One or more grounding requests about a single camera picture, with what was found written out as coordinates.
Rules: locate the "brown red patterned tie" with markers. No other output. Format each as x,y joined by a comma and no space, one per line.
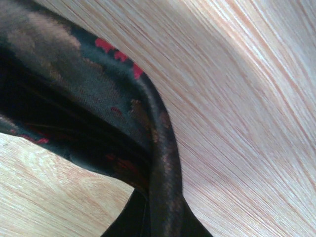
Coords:
70,92

